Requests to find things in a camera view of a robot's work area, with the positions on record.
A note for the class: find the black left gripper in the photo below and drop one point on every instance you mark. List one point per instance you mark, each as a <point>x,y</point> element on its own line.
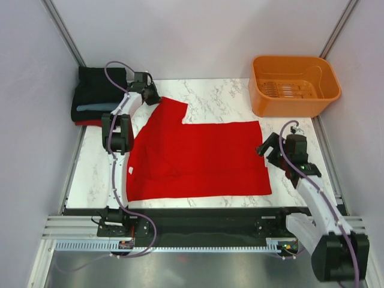
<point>156,99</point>

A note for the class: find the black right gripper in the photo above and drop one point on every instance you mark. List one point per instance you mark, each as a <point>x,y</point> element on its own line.
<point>272,141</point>

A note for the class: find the bright red t shirt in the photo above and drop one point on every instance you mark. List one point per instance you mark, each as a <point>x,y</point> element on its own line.
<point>171,159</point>

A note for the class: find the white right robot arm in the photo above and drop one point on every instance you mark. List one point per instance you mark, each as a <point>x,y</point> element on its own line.
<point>338,252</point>

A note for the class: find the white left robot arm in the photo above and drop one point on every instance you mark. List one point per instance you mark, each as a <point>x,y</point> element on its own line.
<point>118,141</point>

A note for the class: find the folded grey t shirt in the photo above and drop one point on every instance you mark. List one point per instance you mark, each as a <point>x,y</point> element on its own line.
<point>97,107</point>

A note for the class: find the folded black t shirt top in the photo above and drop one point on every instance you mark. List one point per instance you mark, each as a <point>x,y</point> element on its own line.
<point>94,87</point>

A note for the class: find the folded black t shirt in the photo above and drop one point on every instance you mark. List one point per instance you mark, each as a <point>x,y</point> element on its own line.
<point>94,87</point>
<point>86,115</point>

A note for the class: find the folded dark red t shirt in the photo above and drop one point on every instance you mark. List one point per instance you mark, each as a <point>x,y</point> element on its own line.
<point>96,123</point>

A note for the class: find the orange plastic basket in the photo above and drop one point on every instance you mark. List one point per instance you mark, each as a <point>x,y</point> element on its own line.
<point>292,86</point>

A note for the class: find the folded black t shirt lower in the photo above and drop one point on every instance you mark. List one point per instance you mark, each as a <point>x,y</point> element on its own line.
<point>86,115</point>

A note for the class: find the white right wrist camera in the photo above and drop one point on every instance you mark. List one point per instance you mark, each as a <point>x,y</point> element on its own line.
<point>294,129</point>

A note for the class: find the aluminium frame post left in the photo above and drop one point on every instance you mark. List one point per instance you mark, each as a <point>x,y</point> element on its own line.
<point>64,32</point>

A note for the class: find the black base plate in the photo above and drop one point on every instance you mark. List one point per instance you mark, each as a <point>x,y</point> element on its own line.
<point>213,226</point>

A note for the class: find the aluminium frame rail right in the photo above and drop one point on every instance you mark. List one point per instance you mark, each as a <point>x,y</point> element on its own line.
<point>338,28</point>

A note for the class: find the white slotted cable duct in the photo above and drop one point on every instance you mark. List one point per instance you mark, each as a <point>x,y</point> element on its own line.
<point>269,245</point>

